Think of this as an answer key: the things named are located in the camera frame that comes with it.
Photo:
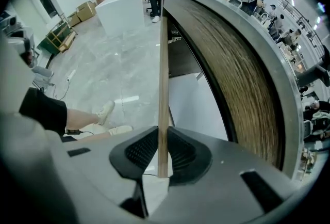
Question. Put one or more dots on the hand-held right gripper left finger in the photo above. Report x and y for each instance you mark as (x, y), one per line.
(98, 184)

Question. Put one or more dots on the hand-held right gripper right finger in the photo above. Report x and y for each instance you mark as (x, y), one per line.
(219, 192)

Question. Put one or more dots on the brown wooden cabinet door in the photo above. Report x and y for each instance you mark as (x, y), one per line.
(163, 88)

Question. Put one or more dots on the black-topped wooden sink cabinet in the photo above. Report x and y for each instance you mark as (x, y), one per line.
(232, 68)

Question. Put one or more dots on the person's right shoe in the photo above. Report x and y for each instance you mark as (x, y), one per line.
(121, 130)

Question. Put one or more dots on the person's shoe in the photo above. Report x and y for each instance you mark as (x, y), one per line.
(107, 112)
(121, 130)

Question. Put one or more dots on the person's left leg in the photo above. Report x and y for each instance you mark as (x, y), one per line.
(82, 117)

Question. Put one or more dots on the person's left shoe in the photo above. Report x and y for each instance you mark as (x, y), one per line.
(107, 112)

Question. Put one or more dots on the person's black shorts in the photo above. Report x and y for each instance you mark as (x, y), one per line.
(43, 109)

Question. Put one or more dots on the white power strip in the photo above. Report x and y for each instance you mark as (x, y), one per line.
(71, 76)

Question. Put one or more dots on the black straight faucet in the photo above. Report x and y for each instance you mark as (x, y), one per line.
(313, 74)

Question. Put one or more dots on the small cardboard box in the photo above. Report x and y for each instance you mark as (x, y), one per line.
(74, 19)

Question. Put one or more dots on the large cardboard box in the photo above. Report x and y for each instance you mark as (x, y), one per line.
(86, 11)

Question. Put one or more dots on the white square box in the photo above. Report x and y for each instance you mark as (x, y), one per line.
(121, 11)

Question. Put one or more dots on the black balcony railing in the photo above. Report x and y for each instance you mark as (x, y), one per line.
(299, 16)

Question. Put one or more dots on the wooden frame shelf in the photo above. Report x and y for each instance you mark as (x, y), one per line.
(55, 37)

